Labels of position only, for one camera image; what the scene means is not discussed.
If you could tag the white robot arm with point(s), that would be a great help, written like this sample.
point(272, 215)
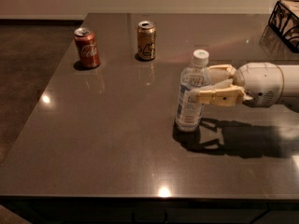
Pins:
point(290, 93)

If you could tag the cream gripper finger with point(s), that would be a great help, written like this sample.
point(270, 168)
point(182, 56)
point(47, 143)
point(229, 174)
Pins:
point(224, 93)
point(220, 72)

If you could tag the gold Coca-Cola can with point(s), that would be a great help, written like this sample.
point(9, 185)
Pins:
point(146, 40)

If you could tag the clear blue-label plastic bottle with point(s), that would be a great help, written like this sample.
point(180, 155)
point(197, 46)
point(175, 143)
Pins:
point(193, 78)

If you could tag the black wire basket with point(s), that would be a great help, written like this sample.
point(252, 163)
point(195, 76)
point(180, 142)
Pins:
point(284, 21)

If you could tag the red Coca-Cola can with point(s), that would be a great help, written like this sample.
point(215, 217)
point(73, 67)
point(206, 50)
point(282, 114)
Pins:
point(85, 41)

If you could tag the white rounded gripper body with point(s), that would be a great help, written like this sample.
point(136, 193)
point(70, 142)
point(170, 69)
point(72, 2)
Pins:
point(261, 82)

